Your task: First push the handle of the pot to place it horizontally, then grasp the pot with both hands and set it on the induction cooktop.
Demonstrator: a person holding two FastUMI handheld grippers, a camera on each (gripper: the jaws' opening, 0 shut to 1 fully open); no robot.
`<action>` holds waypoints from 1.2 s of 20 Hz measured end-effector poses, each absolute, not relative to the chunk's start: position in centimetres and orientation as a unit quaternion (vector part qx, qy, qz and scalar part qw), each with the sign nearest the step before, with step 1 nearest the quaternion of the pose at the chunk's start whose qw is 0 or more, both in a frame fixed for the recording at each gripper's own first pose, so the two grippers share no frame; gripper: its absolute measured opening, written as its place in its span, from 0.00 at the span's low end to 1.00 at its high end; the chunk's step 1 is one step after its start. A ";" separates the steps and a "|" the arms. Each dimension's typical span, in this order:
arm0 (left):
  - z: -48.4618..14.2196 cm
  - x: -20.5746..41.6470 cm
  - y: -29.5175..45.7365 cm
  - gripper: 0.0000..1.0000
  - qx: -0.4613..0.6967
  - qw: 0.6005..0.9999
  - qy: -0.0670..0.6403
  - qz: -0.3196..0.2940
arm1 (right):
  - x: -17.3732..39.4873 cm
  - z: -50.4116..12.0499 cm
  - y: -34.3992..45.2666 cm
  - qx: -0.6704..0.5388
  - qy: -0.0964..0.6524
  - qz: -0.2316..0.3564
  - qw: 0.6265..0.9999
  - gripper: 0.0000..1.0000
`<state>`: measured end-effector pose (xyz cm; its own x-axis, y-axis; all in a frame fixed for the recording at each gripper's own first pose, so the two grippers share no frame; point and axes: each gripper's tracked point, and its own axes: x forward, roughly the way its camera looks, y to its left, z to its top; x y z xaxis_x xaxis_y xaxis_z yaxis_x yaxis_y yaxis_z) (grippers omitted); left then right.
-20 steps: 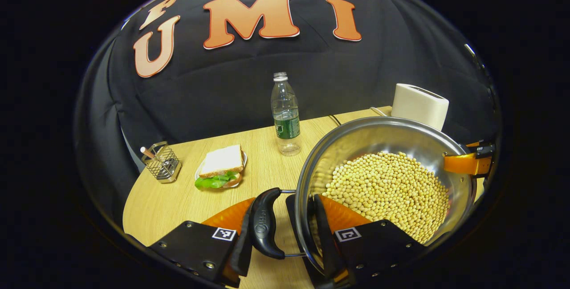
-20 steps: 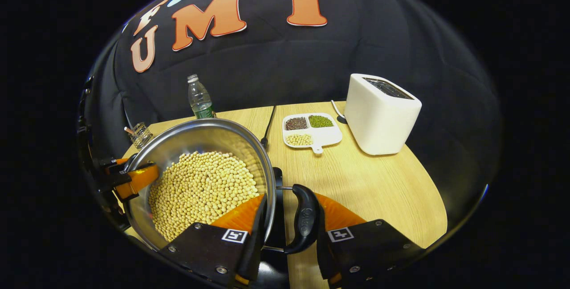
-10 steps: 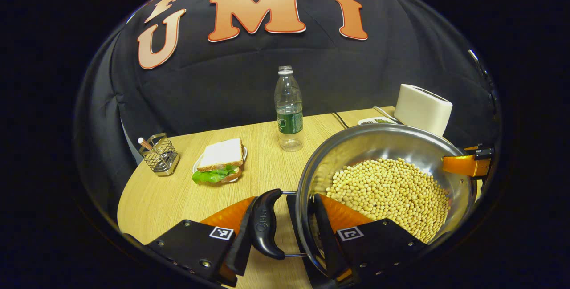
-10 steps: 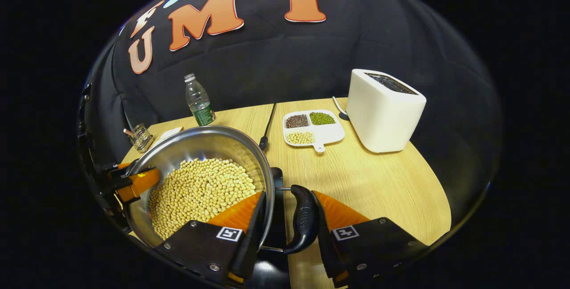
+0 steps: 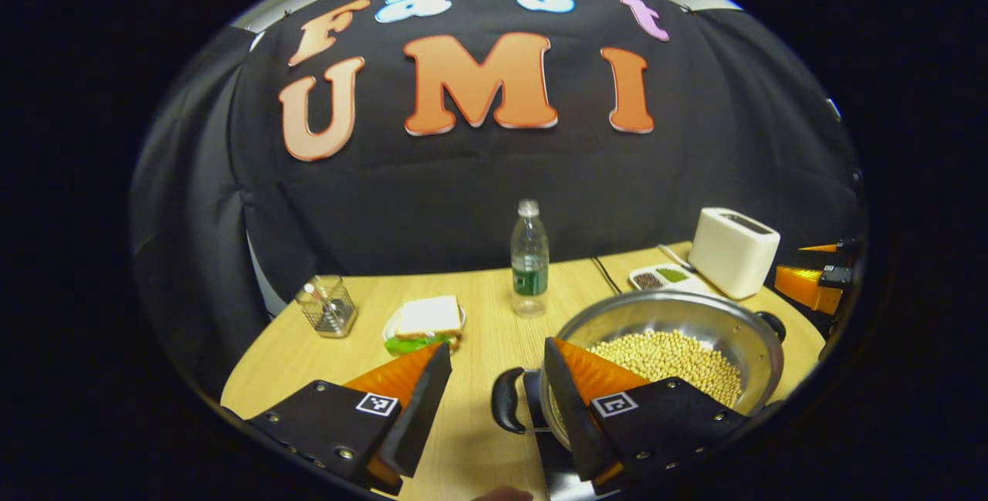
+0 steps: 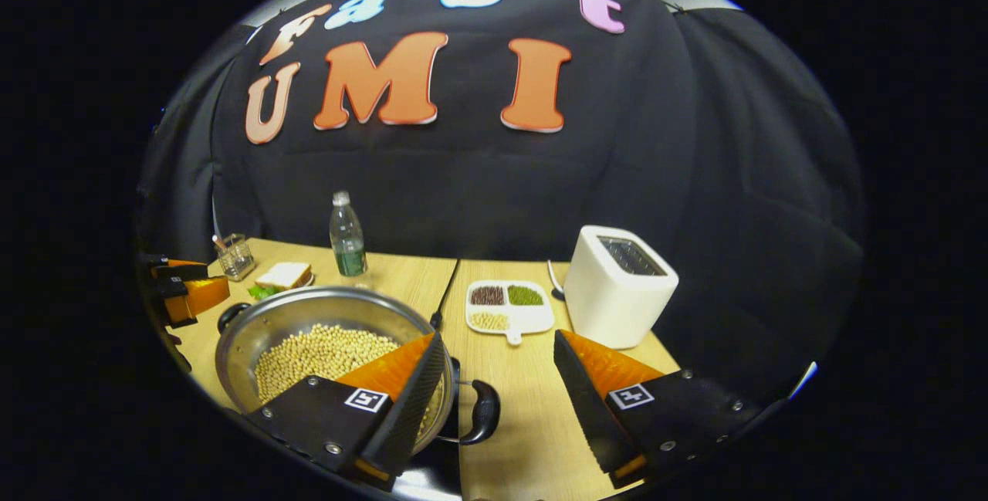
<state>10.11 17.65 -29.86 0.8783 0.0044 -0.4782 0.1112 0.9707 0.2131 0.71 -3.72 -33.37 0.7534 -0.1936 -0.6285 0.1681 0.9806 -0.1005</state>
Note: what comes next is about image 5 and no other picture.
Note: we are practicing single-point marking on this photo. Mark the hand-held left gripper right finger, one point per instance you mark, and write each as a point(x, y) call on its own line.
point(575, 431)

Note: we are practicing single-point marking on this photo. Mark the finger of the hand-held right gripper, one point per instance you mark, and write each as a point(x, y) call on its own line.
point(799, 285)
point(830, 248)

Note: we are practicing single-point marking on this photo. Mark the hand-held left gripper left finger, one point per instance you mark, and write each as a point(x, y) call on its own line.
point(421, 416)

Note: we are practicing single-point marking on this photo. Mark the white toaster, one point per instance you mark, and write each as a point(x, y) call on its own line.
point(729, 254)

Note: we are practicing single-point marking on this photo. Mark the white bread sandwich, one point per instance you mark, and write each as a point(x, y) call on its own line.
point(428, 316)

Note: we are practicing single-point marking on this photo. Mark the pile of soybeans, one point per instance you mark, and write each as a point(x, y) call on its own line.
point(679, 358)

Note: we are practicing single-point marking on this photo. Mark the white divided dish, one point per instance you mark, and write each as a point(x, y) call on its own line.
point(664, 279)

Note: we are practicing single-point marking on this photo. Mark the striped stick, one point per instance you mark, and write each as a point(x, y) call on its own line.
point(320, 299)

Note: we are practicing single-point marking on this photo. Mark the clear plastic water bottle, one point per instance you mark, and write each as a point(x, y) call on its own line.
point(529, 269)

